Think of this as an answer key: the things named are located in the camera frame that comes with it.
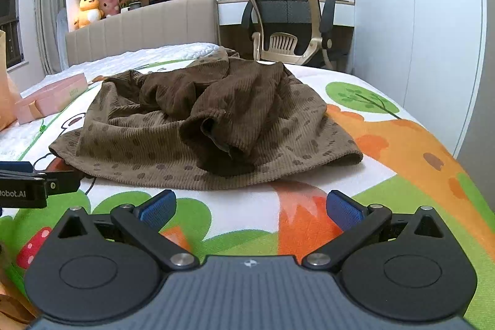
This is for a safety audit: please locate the beige bed headboard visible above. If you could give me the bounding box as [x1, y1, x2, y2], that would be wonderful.
[65, 0, 221, 68]

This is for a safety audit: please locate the pink box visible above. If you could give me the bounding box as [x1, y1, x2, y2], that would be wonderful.
[15, 73, 90, 125]

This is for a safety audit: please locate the orange cloth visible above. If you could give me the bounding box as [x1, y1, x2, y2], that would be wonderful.
[0, 268, 39, 327]

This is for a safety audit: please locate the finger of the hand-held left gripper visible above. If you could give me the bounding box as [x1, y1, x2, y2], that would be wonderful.
[35, 170, 83, 196]
[0, 161, 37, 177]

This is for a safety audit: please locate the beige mesh office chair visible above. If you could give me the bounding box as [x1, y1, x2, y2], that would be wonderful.
[240, 0, 354, 72]

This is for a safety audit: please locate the white wardrobe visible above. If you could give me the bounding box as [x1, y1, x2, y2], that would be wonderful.
[346, 0, 489, 161]

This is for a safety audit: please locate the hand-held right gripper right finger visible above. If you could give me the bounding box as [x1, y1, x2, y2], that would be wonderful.
[301, 190, 446, 272]

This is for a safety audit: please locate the pink plush toy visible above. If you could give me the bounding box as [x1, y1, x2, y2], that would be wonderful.
[100, 0, 120, 18]

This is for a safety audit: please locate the brown dotted corduroy shirt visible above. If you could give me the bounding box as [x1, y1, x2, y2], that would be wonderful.
[48, 48, 364, 192]

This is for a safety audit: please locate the yellow plush toy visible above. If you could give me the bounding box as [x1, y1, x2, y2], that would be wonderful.
[73, 0, 105, 30]

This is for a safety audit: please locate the cartoon printed blanket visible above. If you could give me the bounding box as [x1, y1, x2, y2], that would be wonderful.
[0, 58, 495, 330]

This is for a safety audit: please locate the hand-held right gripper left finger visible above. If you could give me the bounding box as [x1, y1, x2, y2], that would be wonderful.
[51, 189, 200, 273]

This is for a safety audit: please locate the grey curtain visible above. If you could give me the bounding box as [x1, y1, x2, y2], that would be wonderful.
[33, 0, 67, 73]

